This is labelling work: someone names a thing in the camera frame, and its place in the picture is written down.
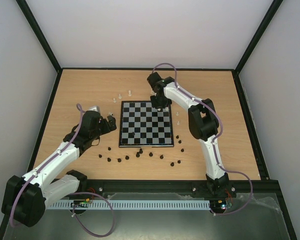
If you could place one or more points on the black white chessboard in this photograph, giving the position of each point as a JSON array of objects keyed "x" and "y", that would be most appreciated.
[{"x": 140, "y": 117}]

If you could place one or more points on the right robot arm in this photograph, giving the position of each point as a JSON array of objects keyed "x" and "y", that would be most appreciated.
[{"x": 203, "y": 125}]

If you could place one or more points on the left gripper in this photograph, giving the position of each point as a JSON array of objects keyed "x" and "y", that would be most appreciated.
[{"x": 107, "y": 128}]

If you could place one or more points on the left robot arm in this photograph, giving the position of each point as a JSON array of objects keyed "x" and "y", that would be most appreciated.
[{"x": 26, "y": 198}]

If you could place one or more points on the black aluminium frame rail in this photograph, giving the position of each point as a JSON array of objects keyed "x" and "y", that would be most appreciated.
[{"x": 194, "y": 188}]

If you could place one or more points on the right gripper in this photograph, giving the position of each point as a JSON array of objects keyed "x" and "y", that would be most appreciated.
[{"x": 159, "y": 101}]

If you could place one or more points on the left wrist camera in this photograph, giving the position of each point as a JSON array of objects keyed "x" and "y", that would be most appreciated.
[{"x": 95, "y": 108}]

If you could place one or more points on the grey slotted cable duct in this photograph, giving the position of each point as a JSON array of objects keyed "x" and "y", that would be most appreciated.
[{"x": 67, "y": 204}]

